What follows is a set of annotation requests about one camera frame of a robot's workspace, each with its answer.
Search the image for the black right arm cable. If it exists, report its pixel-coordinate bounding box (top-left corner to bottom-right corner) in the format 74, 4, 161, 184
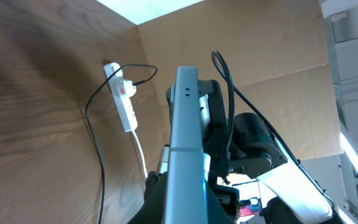
211, 50, 337, 212

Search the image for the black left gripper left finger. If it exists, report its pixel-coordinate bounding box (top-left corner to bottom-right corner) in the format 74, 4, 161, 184
128, 171, 167, 224

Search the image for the brown cardboard right panel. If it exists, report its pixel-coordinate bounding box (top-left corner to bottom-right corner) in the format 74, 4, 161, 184
139, 0, 342, 160

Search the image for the blue screen smartphone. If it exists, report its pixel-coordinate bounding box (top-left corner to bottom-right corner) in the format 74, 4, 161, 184
163, 66, 208, 224

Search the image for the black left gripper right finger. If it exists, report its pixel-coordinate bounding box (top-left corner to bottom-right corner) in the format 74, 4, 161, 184
206, 179, 239, 224

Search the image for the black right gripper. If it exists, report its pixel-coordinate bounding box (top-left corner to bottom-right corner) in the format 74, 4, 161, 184
165, 79, 229, 178

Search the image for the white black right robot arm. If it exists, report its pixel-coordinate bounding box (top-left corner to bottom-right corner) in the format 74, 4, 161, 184
163, 80, 341, 223

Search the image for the white power strip cord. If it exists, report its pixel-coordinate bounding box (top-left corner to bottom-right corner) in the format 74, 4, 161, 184
131, 129, 149, 181

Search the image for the white power strip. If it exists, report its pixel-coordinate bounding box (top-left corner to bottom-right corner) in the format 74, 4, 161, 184
104, 62, 138, 132

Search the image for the black charger cable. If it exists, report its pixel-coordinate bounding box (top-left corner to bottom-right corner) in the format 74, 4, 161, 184
85, 63, 158, 224

